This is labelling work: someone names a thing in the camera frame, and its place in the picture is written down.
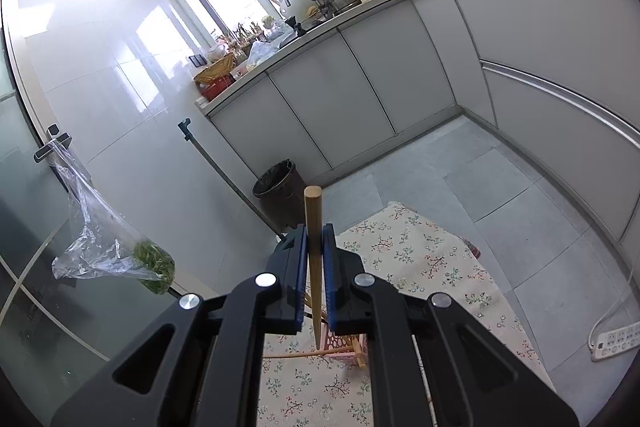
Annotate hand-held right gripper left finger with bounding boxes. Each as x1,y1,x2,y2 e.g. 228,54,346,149
50,225,309,427

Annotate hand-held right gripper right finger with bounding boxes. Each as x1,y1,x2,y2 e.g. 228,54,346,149
322,223,582,427

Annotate pink perforated utensil basket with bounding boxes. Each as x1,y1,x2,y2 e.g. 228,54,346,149
320,325,369,371

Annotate brown trash bin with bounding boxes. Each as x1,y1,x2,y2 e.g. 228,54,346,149
251,159,307,232

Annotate floral tablecloth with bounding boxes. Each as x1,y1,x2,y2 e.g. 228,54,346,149
257,201,557,427

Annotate plastic bag of greens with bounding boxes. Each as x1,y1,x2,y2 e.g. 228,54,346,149
49,141,177,297

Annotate red box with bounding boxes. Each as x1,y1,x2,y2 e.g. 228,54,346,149
199,76,235,104

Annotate white kitchen counter cabinets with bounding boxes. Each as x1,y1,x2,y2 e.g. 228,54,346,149
195,0,640,253

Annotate wicker basket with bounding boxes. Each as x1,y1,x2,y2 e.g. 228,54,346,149
193,53,237,86

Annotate white plastic bag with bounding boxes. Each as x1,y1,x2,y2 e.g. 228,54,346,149
246,38,280,72

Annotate frosted glass door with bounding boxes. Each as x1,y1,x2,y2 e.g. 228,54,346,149
0,0,211,413

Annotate white power strip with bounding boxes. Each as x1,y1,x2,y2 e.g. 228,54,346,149
589,323,640,362

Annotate mop handle leaning on wall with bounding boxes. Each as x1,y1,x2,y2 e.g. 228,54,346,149
178,119,285,240

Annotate metal door handle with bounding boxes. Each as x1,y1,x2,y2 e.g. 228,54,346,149
34,124,74,163

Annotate white power cable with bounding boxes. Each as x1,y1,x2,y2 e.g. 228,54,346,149
594,264,640,334

